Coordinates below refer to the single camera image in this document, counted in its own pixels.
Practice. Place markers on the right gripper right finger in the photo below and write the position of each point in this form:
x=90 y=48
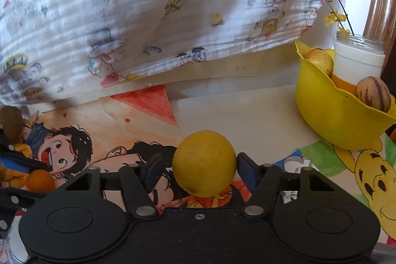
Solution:
x=262 y=182

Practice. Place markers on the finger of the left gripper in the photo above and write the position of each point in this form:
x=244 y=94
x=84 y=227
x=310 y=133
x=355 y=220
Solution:
x=12 y=201
x=15 y=160

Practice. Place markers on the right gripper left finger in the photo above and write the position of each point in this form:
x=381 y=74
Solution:
x=137 y=183

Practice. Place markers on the round yellow lemon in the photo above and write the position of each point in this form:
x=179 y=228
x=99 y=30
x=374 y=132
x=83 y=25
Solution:
x=204 y=163

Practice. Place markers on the green-yellow mango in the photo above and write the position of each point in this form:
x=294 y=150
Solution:
x=13 y=173

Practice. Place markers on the brown kiwi fruit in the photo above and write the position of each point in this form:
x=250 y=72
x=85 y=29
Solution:
x=12 y=121

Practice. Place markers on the small orange tangerine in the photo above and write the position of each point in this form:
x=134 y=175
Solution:
x=40 y=181

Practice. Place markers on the anime cartoon poster mat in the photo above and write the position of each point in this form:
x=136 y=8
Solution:
x=114 y=131

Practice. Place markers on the yellow plastic bowl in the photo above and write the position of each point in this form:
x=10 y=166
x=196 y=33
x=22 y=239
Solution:
x=333 y=113

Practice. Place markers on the yellow apple in bowl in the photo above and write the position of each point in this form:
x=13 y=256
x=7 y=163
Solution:
x=322 y=60

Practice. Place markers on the striped pepino in bowl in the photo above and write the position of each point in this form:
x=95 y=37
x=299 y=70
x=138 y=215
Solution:
x=373 y=92

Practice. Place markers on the white cartoon print cloth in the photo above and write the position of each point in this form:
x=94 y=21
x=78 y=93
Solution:
x=56 y=49

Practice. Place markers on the white plastic jar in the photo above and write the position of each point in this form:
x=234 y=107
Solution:
x=355 y=58

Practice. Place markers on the yellow flower twig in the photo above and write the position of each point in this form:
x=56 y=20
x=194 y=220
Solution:
x=337 y=16

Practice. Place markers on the brown wooden frame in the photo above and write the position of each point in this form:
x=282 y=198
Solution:
x=380 y=23

